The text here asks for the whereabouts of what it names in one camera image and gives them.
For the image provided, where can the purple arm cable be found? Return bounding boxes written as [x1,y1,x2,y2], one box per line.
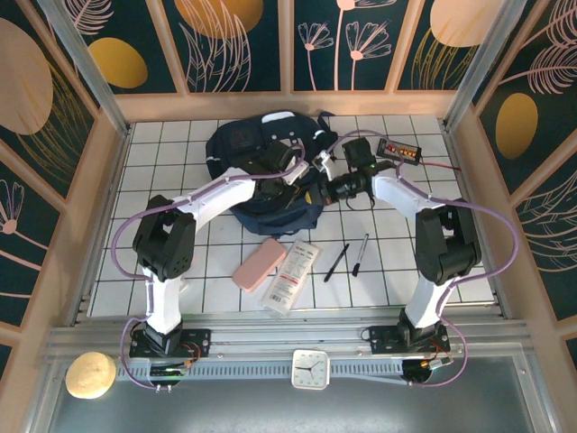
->
[110,142,310,390]
[326,129,519,390]

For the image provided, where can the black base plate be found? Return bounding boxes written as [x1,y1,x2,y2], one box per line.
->
[129,327,213,360]
[368,325,452,357]

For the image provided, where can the black marker pen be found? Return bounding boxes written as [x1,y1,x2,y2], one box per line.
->
[352,233,370,277]

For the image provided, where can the clear plastic supply packet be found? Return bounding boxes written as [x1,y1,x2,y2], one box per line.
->
[259,238,325,317]

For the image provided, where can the base power wires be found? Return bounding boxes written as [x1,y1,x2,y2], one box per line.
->
[151,340,203,376]
[421,338,455,371]

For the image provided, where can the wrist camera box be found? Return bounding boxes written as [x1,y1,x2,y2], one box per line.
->
[313,151,338,178]
[282,161,312,185]

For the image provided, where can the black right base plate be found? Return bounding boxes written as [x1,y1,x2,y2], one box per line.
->
[368,325,452,357]

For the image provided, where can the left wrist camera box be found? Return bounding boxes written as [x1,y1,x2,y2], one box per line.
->
[282,161,312,185]

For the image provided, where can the black charger board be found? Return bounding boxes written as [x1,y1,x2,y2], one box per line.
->
[377,138,424,165]

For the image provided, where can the round beige bread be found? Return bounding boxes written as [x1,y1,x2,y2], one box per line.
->
[65,351,117,400]

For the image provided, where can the grey slotted cable duct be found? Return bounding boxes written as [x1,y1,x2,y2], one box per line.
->
[115,360,407,385]

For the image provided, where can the aluminium table edge rail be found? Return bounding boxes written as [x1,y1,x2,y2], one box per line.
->
[69,125,133,327]
[439,119,510,318]

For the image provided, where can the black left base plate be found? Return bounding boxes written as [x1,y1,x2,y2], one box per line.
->
[129,327,213,360]

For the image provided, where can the grey metal sheet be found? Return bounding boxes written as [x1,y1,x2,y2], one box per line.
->
[24,355,558,433]

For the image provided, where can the white square clock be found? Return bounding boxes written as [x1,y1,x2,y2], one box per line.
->
[290,348,331,391]

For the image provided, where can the navy blue backpack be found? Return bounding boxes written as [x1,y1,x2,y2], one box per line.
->
[206,110,340,240]

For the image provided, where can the slim black pen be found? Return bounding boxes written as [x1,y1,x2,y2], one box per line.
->
[324,243,351,283]

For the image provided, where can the aluminium front beam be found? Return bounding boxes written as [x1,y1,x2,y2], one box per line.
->
[44,315,533,360]

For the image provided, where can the aluminium frame post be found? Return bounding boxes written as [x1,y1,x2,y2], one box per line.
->
[38,0,133,137]
[443,0,519,133]

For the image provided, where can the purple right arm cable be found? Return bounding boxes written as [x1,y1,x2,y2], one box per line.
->
[326,129,519,390]

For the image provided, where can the red cable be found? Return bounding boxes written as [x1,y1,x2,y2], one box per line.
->
[418,158,462,172]

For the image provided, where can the left base power wires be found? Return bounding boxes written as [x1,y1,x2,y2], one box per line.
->
[151,340,203,376]

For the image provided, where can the right base power wires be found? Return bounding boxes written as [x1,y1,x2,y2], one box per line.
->
[421,338,455,371]

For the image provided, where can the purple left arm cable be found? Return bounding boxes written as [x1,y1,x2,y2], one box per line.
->
[110,142,310,390]

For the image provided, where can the pink pencil case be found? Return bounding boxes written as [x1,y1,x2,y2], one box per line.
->
[233,237,288,292]

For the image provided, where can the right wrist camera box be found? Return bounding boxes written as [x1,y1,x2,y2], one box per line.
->
[313,151,338,178]

